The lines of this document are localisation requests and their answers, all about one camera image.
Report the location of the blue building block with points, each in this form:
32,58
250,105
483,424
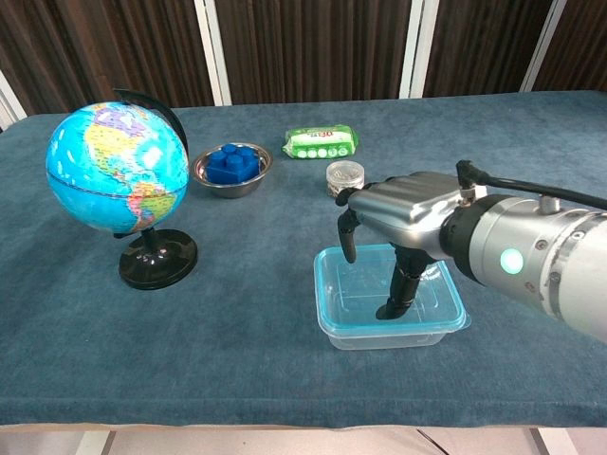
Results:
232,163

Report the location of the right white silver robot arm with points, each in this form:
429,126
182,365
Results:
521,256

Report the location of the green snack packet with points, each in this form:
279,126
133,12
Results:
320,142

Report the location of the small clear jar of clips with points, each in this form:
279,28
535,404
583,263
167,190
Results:
343,175

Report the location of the blue table cloth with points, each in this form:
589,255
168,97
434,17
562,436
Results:
237,332

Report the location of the stainless steel bowl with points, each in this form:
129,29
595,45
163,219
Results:
232,187

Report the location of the clear plastic food container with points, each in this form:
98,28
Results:
379,339

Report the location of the white partition post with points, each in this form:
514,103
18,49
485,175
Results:
417,47
543,45
213,52
10,104

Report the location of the dark slatted partition panel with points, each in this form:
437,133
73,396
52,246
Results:
313,47
483,47
95,47
583,45

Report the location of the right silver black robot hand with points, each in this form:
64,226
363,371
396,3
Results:
408,208

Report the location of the blue globe on black stand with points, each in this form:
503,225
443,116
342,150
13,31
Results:
114,161

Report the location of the teal translucent plastic lid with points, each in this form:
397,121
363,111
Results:
360,284

